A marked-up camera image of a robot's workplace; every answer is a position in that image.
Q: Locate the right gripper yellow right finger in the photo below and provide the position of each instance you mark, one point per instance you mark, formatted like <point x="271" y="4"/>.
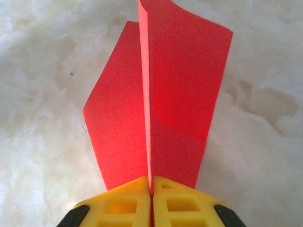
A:
<point x="184" y="205"/>

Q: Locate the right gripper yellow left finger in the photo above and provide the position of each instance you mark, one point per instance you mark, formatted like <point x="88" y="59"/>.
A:
<point x="118" y="205"/>

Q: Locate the red paper sheet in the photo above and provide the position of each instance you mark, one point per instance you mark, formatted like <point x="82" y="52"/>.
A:
<point x="184" y="71"/>

